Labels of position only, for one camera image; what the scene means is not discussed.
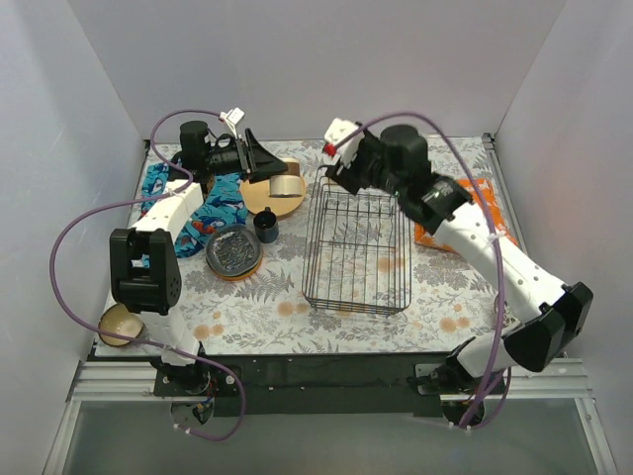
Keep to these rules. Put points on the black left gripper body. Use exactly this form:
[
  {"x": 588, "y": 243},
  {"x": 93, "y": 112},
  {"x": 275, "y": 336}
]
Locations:
[{"x": 248, "y": 152}]

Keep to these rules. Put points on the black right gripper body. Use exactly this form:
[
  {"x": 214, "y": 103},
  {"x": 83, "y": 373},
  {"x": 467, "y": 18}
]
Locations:
[{"x": 347, "y": 172}]

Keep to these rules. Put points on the yellow round plate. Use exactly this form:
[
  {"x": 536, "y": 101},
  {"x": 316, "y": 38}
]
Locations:
[{"x": 256, "y": 199}]

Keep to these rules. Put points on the beige brown ceramic cup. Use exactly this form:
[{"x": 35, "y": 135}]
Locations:
[{"x": 289, "y": 183}]

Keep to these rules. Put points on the dark blue mug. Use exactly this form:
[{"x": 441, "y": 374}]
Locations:
[{"x": 266, "y": 225}]

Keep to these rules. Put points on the black wire dish rack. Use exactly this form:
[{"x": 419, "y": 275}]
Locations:
[{"x": 358, "y": 251}]

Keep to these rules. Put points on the dark brown patterned bowl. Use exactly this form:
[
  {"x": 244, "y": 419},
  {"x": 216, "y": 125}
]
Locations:
[{"x": 119, "y": 322}]

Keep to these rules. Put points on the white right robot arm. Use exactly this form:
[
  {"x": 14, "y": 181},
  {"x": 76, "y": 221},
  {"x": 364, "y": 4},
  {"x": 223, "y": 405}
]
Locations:
[{"x": 550, "y": 312}]

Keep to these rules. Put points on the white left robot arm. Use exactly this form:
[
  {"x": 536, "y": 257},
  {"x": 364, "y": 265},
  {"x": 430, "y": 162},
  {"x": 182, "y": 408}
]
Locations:
[{"x": 145, "y": 275}]

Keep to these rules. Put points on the blue shark print cloth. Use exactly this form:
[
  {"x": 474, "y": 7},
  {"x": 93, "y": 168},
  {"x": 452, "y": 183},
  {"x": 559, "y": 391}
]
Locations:
[{"x": 224, "y": 206}]

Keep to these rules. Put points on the floral patterned table mat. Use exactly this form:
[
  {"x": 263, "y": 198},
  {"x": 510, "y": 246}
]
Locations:
[{"x": 267, "y": 313}]

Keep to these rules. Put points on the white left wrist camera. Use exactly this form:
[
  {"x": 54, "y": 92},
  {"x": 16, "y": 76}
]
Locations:
[{"x": 232, "y": 119}]

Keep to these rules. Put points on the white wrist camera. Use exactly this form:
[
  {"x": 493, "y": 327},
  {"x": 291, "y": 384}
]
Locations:
[
  {"x": 232, "y": 119},
  {"x": 338, "y": 147}
]

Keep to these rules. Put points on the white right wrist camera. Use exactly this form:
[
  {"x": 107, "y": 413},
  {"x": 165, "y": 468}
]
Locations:
[{"x": 338, "y": 147}]

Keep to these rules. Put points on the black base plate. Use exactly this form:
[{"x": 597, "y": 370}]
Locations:
[{"x": 315, "y": 384}]

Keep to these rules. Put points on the aluminium frame rail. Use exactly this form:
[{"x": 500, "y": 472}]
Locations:
[{"x": 565, "y": 378}]

